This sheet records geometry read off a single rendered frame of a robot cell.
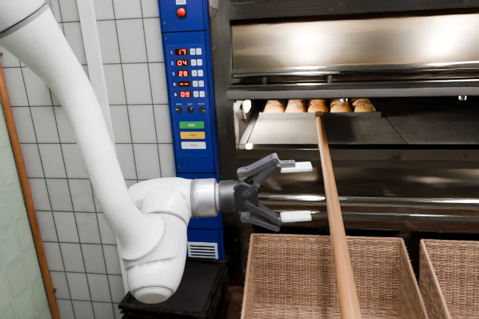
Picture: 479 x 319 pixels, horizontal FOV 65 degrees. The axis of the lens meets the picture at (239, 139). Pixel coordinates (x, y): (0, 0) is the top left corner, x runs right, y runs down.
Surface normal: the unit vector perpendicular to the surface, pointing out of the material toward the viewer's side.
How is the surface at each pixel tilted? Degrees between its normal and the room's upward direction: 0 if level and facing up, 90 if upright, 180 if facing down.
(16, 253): 90
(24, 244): 90
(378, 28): 70
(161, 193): 27
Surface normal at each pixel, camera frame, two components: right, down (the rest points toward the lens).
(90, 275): -0.15, 0.30
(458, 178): -0.16, -0.04
